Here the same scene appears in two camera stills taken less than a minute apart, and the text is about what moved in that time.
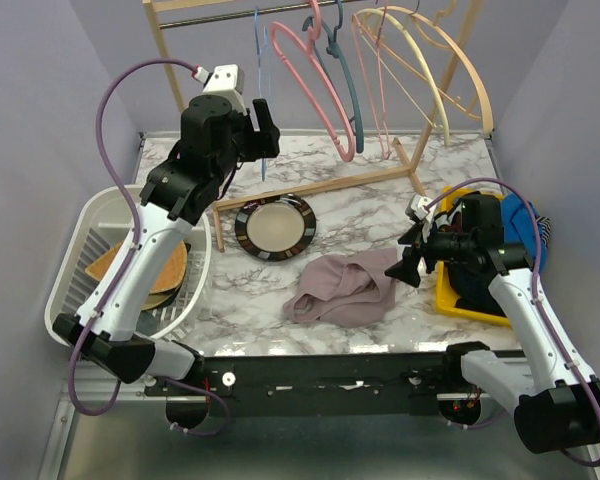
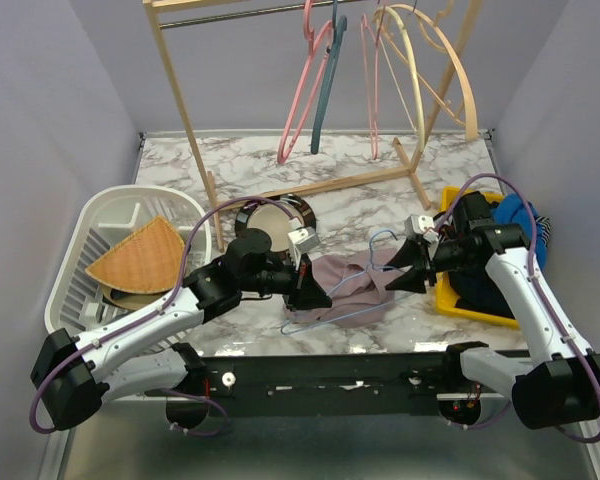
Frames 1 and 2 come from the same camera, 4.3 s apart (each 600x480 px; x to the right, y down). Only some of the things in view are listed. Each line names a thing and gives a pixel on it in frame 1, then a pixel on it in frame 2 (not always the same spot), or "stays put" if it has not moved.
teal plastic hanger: (336, 51) -> (339, 25)
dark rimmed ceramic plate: (276, 230) stays put
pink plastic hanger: (313, 33) -> (328, 27)
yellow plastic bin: (444, 298) stays put
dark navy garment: (471, 281) stays put
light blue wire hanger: (263, 59) -> (369, 265)
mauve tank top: (350, 290) stays put
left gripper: (264, 143) -> (309, 294)
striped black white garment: (545, 224) stays put
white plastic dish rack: (103, 221) stays put
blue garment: (518, 224) stays put
